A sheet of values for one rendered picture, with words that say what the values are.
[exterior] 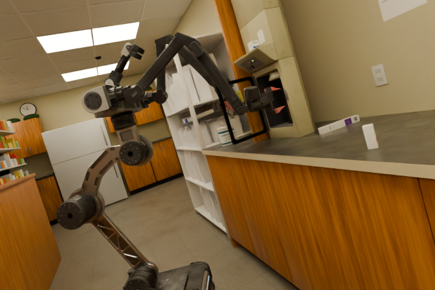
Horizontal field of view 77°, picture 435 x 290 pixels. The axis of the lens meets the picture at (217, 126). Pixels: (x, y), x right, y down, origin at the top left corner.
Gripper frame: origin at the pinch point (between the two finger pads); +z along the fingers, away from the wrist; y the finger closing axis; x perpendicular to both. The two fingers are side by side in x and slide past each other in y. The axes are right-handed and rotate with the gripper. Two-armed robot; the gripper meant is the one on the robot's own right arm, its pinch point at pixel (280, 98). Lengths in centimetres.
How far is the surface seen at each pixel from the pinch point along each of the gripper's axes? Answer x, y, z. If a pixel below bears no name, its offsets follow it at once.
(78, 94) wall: 565, 129, -114
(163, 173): 510, -99, 5
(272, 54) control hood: 8.8, 25.2, 9.3
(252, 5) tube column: 18, 58, 12
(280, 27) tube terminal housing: 8.8, 39.3, 19.7
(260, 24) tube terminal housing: 16.1, 45.0, 11.9
